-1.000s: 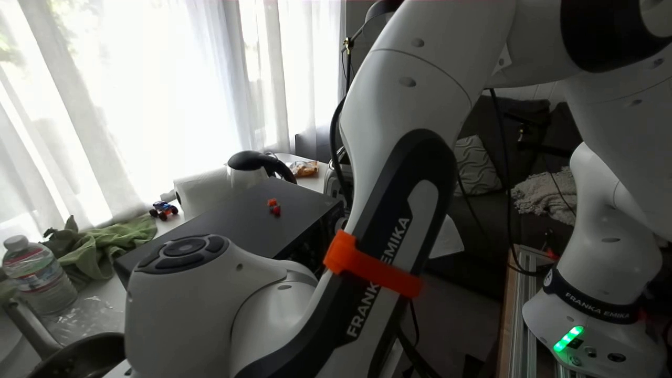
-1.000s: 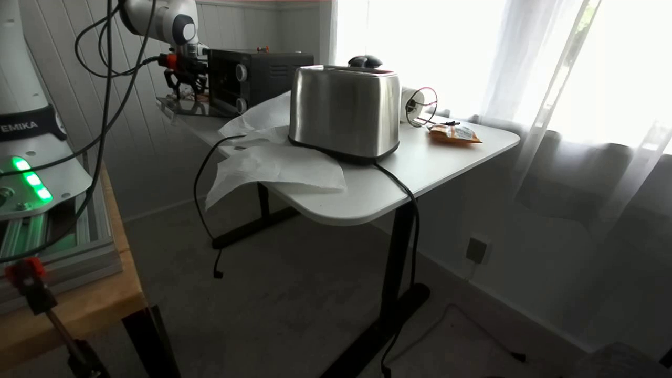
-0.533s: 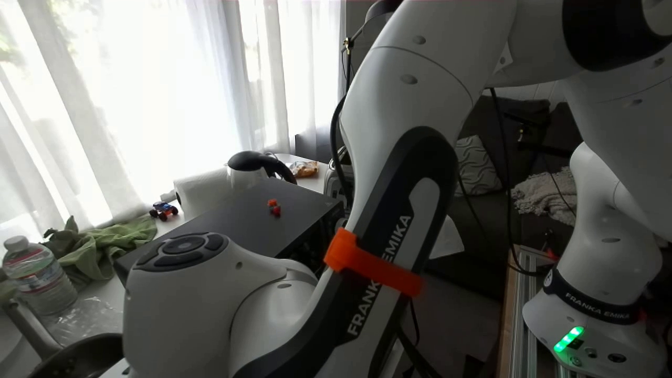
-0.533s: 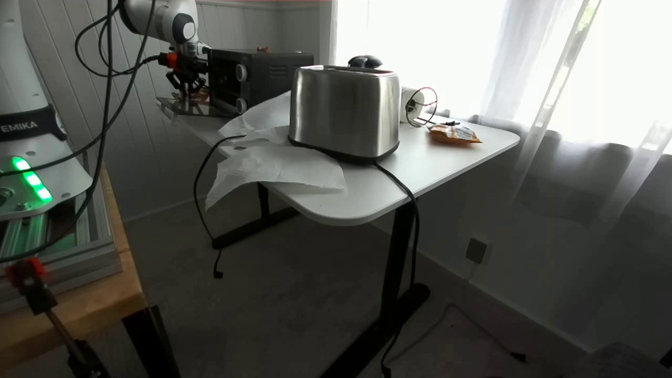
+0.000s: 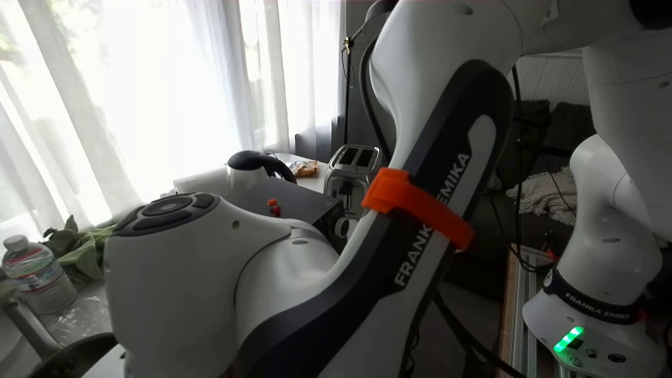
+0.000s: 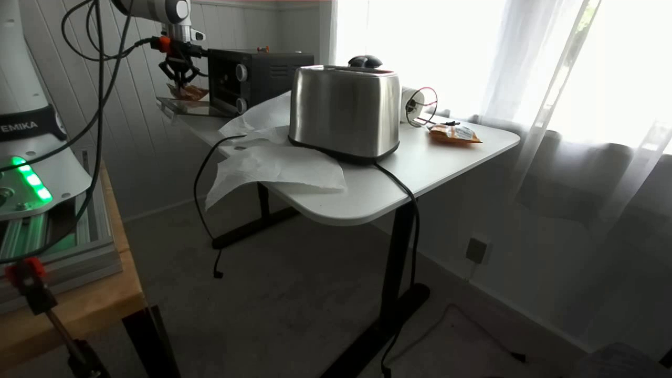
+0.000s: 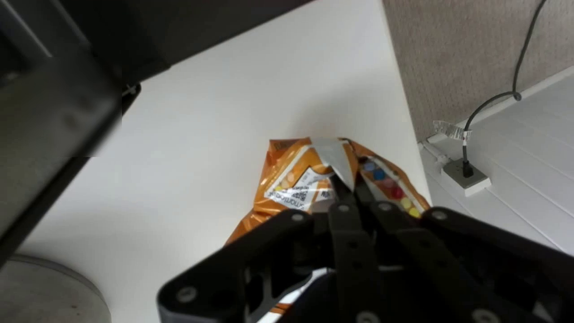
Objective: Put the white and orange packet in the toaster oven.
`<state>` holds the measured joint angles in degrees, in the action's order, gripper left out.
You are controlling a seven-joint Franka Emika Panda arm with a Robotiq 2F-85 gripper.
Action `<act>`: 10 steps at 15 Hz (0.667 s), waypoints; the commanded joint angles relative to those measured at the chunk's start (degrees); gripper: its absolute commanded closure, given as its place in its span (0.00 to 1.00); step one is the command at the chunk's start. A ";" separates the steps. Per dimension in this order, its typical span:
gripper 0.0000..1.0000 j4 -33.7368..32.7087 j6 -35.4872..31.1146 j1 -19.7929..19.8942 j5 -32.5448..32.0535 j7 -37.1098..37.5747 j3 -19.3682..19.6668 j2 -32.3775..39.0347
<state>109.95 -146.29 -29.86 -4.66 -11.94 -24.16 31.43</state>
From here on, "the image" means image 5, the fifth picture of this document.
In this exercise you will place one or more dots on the aluminium frame rail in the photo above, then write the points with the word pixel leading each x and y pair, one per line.
pixel 526 348

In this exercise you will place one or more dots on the clear plastic water bottle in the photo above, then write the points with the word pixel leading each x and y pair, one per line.
pixel 38 276

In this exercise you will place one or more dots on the black lamp stand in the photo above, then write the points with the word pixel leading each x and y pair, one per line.
pixel 344 90

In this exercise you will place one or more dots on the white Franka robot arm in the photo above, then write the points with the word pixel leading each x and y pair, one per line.
pixel 175 295

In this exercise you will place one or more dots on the green leafy object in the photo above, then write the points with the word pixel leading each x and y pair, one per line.
pixel 80 249

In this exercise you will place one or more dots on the black sofa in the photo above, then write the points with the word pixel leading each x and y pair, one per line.
pixel 558 132

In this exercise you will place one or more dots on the white crumpled cloth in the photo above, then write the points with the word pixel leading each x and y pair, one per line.
pixel 548 195

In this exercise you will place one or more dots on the white and orange snack packet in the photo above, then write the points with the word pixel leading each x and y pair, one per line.
pixel 304 169

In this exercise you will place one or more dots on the silver chrome slot toaster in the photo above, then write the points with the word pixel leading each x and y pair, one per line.
pixel 348 175

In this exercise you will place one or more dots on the white sheer curtain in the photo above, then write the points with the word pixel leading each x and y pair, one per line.
pixel 175 70

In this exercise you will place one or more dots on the white kettle black lid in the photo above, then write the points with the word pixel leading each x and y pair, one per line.
pixel 244 183

